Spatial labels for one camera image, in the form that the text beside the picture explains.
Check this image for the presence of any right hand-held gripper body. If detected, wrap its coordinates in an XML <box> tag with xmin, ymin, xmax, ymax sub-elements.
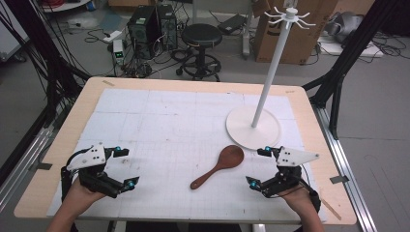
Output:
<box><xmin>260</xmin><ymin>146</ymin><xmax>320</xmax><ymax>198</ymax></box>

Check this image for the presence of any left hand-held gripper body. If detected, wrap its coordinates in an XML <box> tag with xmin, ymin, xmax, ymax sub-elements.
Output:
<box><xmin>61</xmin><ymin>143</ymin><xmax>124</xmax><ymax>199</ymax></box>

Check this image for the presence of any white hook stand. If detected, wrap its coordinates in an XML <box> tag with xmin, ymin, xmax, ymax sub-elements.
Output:
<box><xmin>225</xmin><ymin>6</ymin><xmax>317</xmax><ymax>152</ymax></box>

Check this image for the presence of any brown wooden spoon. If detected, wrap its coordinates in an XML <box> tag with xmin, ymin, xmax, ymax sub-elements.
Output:
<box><xmin>190</xmin><ymin>144</ymin><xmax>246</xmax><ymax>190</ymax></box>

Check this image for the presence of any person's left hand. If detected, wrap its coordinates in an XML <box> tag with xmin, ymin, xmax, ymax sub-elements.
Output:
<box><xmin>62</xmin><ymin>178</ymin><xmax>107</xmax><ymax>214</ymax></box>

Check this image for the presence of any person's right hand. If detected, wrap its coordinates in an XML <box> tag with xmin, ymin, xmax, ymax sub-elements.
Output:
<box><xmin>278</xmin><ymin>186</ymin><xmax>319</xmax><ymax>216</ymax></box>

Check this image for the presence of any white grid mat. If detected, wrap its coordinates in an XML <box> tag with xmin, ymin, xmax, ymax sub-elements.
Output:
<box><xmin>46</xmin><ymin>87</ymin><xmax>327</xmax><ymax>223</ymax></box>

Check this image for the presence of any thin wooden stick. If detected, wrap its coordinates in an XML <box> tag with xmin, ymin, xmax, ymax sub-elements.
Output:
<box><xmin>320</xmin><ymin>197</ymin><xmax>342</xmax><ymax>221</ymax></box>

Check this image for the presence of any small white device green light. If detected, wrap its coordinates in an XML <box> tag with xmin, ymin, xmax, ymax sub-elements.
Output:
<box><xmin>111</xmin><ymin>39</ymin><xmax>125</xmax><ymax>67</ymax></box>

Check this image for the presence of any brown cardboard box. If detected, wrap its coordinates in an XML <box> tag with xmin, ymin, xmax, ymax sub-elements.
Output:
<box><xmin>250</xmin><ymin>0</ymin><xmax>376</xmax><ymax>66</ymax></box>

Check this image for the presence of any white desk leg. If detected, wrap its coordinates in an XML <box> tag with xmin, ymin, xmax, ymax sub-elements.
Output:
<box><xmin>241</xmin><ymin>0</ymin><xmax>256</xmax><ymax>60</ymax></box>

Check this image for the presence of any white power strip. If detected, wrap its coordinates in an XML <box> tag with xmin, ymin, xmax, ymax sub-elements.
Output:
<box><xmin>102</xmin><ymin>30</ymin><xmax>124</xmax><ymax>44</ymax></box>

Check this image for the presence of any black computer tower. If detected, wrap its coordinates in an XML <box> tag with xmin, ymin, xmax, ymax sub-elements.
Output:
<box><xmin>156</xmin><ymin>3</ymin><xmax>179</xmax><ymax>51</ymax></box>
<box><xmin>127</xmin><ymin>5</ymin><xmax>162</xmax><ymax>61</ymax></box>

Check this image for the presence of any flat black device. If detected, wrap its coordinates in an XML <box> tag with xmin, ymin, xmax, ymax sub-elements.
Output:
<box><xmin>217</xmin><ymin>14</ymin><xmax>248</xmax><ymax>36</ymax></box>

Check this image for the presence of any black round stool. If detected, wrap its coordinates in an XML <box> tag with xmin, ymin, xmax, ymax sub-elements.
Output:
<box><xmin>175</xmin><ymin>22</ymin><xmax>224</xmax><ymax>82</ymax></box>

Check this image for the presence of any grey bag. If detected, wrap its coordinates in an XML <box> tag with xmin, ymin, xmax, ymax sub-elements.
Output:
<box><xmin>325</xmin><ymin>11</ymin><xmax>365</xmax><ymax>44</ymax></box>

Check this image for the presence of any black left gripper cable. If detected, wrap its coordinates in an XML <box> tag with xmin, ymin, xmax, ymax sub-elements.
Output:
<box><xmin>60</xmin><ymin>147</ymin><xmax>95</xmax><ymax>202</ymax></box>

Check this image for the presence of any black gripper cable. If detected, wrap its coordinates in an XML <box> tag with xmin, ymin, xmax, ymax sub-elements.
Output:
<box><xmin>299</xmin><ymin>172</ymin><xmax>322</xmax><ymax>214</ymax></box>
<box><xmin>60</xmin><ymin>147</ymin><xmax>95</xmax><ymax>202</ymax></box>

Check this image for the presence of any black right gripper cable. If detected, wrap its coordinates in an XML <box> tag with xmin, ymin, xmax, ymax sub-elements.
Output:
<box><xmin>299</xmin><ymin>172</ymin><xmax>322</xmax><ymax>214</ymax></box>

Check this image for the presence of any aluminium rail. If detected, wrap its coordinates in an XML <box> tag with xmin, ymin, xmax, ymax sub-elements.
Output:
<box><xmin>310</xmin><ymin>104</ymin><xmax>378</xmax><ymax>232</ymax></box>
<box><xmin>0</xmin><ymin>125</ymin><xmax>54</xmax><ymax>211</ymax></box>

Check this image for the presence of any black floor cable tangle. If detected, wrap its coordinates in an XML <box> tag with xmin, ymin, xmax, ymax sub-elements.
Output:
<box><xmin>120</xmin><ymin>47</ymin><xmax>183</xmax><ymax>79</ymax></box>

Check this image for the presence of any black metal frame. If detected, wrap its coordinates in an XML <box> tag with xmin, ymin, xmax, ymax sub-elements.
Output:
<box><xmin>303</xmin><ymin>0</ymin><xmax>410</xmax><ymax>141</ymax></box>
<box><xmin>0</xmin><ymin>0</ymin><xmax>91</xmax><ymax>130</ymax></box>

